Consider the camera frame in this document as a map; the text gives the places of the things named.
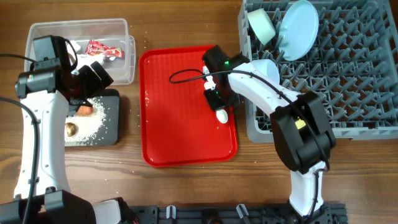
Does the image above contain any white tissue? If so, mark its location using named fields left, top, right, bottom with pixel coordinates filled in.
left=67, top=40, right=104, bottom=70

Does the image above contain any orange carrot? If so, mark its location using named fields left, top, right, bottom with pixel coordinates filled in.
left=75, top=106, right=94, bottom=116

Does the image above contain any red snack wrapper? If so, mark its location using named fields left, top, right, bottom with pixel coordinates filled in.
left=85, top=40, right=124, bottom=58

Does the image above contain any pile of white rice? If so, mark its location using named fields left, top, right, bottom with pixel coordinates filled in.
left=65, top=96, right=107, bottom=146

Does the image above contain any brown mushroom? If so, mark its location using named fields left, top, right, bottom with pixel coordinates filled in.
left=65, top=123, right=78, bottom=137

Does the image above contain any mint green bowl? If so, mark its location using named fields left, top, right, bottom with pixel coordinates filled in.
left=248, top=9, right=275, bottom=45

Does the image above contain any light blue plate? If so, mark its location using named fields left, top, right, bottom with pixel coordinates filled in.
left=279, top=0, right=319, bottom=61

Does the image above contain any white plastic spoon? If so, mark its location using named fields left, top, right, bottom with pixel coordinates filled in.
left=216, top=109, right=228, bottom=124

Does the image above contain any light blue bowl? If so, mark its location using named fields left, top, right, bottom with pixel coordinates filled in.
left=251, top=59, right=280, bottom=84

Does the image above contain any yellow cup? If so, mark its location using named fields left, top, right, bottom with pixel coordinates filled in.
left=295, top=118, right=307, bottom=130

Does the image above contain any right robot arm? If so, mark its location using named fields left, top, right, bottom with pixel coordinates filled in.
left=202, top=45, right=336, bottom=222

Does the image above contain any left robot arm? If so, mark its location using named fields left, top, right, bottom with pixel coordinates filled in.
left=1, top=35, right=139, bottom=223

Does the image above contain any clear plastic waste bin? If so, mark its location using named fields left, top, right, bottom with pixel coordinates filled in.
left=25, top=18, right=136, bottom=85

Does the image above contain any black waste tray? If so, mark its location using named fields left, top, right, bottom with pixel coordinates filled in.
left=63, top=88, right=121, bottom=147

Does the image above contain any grey-blue dishwasher rack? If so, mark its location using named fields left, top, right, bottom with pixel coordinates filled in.
left=238, top=1, right=397, bottom=140

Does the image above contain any red plastic tray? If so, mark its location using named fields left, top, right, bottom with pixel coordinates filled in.
left=139, top=45, right=238, bottom=167

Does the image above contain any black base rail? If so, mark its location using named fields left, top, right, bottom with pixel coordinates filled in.
left=131, top=203, right=349, bottom=224

